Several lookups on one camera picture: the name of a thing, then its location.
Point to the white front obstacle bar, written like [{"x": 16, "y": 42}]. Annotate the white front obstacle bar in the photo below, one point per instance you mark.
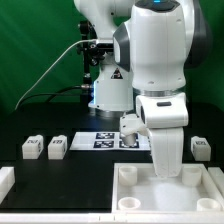
[{"x": 194, "y": 218}]

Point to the white right obstacle bar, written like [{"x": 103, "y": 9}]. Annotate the white right obstacle bar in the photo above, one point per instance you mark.
[{"x": 218, "y": 177}]

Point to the white left obstacle bar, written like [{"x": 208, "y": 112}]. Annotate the white left obstacle bar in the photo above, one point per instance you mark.
[{"x": 7, "y": 180}]

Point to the white square tabletop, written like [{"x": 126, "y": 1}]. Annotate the white square tabletop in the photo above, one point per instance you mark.
[{"x": 137, "y": 189}]

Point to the black camera stand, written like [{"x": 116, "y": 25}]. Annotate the black camera stand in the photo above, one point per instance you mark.
[{"x": 87, "y": 50}]

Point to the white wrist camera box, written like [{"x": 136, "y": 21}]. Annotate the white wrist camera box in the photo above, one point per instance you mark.
[{"x": 130, "y": 125}]

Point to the paper sheet with markers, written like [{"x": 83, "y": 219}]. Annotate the paper sheet with markers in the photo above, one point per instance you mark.
[{"x": 96, "y": 141}]

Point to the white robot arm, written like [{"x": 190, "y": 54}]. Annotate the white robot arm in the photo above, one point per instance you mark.
[{"x": 143, "y": 47}]

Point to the white obstacle bar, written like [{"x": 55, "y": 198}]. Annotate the white obstacle bar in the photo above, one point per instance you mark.
[
  {"x": 218, "y": 177},
  {"x": 194, "y": 218},
  {"x": 7, "y": 180}
]

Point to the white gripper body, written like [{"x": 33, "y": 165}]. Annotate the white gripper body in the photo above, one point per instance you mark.
[{"x": 164, "y": 119}]

